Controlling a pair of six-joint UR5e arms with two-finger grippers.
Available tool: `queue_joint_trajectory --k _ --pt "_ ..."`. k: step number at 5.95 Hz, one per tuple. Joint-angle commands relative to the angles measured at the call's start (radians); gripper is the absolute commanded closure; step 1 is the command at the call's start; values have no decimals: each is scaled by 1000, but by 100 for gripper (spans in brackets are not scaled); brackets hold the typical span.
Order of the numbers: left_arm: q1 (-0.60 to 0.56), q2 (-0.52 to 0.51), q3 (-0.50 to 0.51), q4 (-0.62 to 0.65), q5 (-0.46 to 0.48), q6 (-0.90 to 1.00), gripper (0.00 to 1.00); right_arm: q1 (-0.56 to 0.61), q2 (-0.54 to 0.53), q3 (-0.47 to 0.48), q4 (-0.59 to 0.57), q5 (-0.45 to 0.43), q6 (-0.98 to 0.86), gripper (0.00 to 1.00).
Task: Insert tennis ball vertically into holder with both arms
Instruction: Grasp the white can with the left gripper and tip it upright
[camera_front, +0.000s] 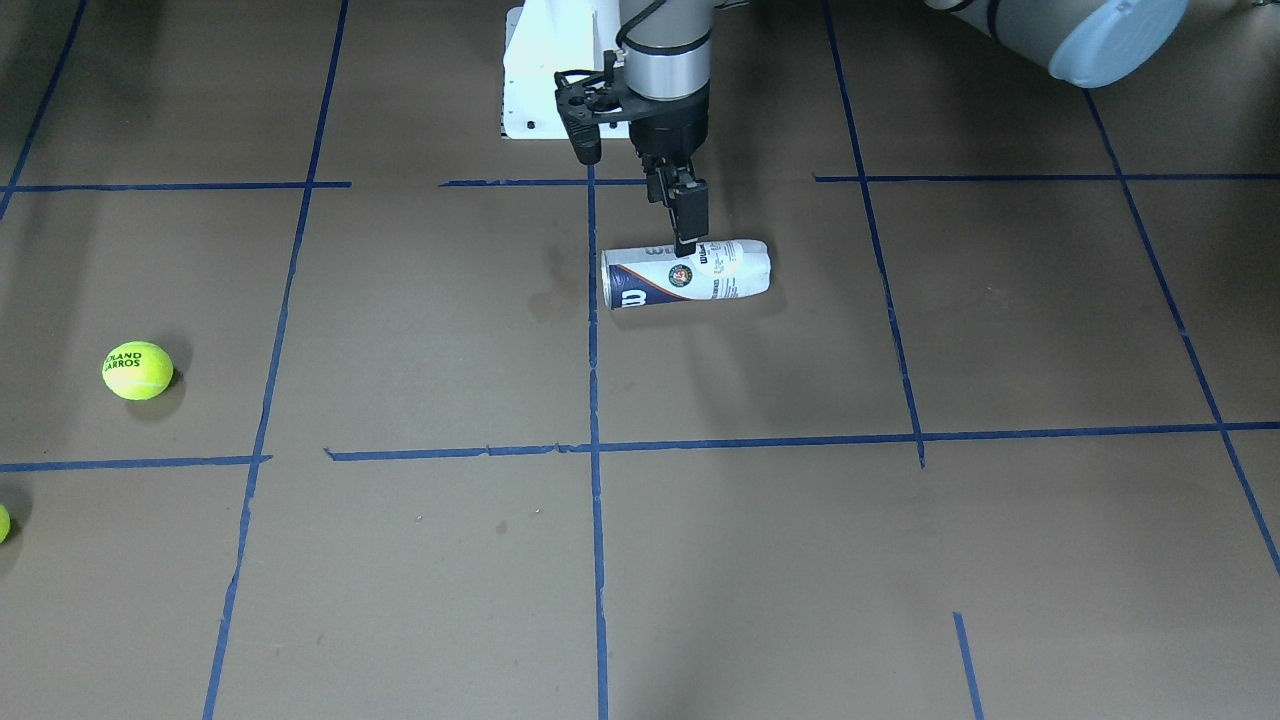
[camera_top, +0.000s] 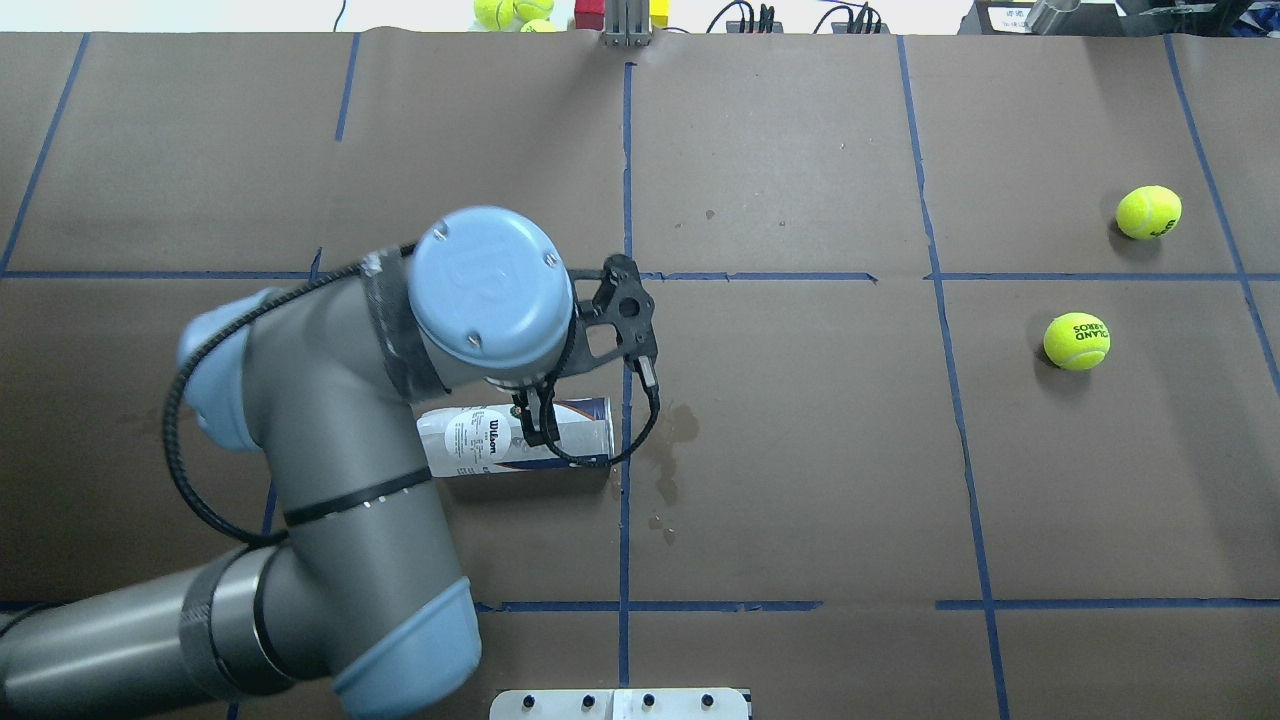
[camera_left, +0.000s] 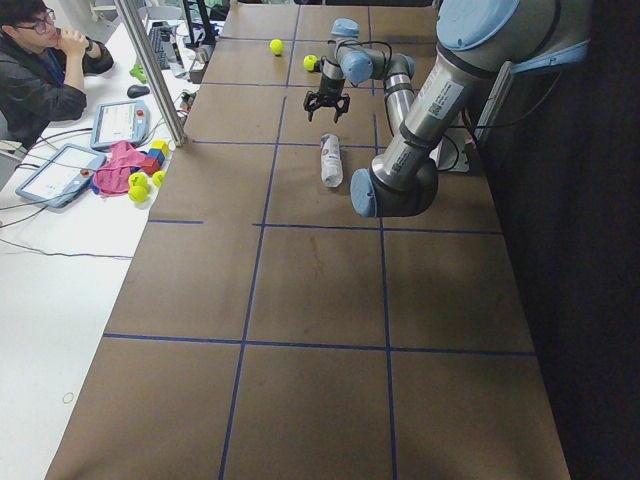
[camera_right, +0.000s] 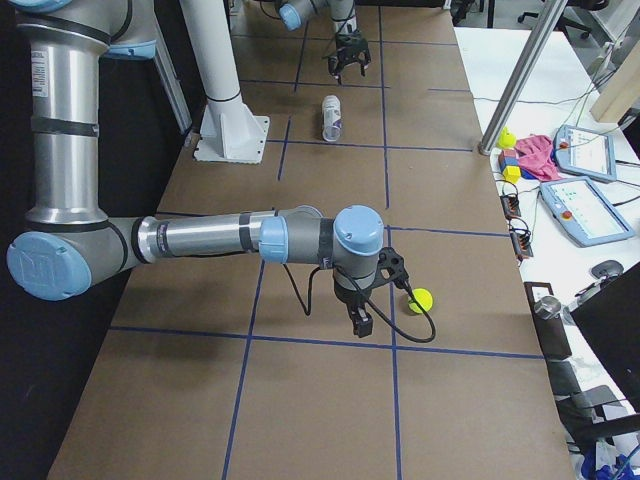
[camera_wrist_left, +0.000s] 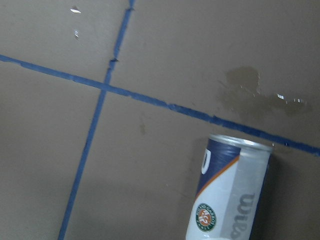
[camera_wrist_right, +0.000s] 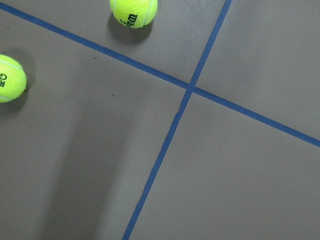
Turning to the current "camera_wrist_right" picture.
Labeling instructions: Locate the yellow tennis ball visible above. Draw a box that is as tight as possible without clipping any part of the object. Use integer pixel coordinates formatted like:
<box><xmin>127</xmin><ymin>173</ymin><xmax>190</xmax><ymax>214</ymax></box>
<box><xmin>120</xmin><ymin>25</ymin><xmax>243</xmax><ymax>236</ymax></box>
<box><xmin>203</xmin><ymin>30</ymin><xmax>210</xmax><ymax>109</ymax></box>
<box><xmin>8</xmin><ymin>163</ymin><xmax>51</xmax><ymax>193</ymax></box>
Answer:
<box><xmin>0</xmin><ymin>54</ymin><xmax>27</xmax><ymax>103</ymax></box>
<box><xmin>109</xmin><ymin>0</ymin><xmax>158</xmax><ymax>29</ymax></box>

